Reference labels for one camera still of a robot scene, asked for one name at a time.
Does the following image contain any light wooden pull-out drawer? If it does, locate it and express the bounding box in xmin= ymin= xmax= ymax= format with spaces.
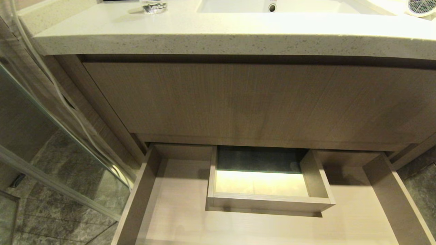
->
xmin=111 ymin=142 xmax=436 ymax=245

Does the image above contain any white hair dryer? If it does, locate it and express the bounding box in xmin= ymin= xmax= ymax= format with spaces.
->
xmin=405 ymin=0 xmax=436 ymax=17

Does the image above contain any light wooden vanity cabinet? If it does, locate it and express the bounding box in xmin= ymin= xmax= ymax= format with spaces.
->
xmin=43 ymin=54 xmax=436 ymax=170

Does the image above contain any speckled beige stone countertop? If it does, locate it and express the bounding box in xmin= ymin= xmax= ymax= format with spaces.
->
xmin=16 ymin=0 xmax=436 ymax=61

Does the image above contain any white ceramic sink basin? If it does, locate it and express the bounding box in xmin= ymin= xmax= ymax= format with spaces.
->
xmin=197 ymin=0 xmax=397 ymax=15

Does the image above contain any clear glass dish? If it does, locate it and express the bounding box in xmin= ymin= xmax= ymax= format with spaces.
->
xmin=128 ymin=0 xmax=168 ymax=14

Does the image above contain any glass shower door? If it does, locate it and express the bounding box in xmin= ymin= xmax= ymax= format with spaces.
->
xmin=0 ymin=0 xmax=140 ymax=245

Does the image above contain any thin white hose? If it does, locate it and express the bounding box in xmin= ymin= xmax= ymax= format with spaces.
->
xmin=9 ymin=0 xmax=134 ymax=189

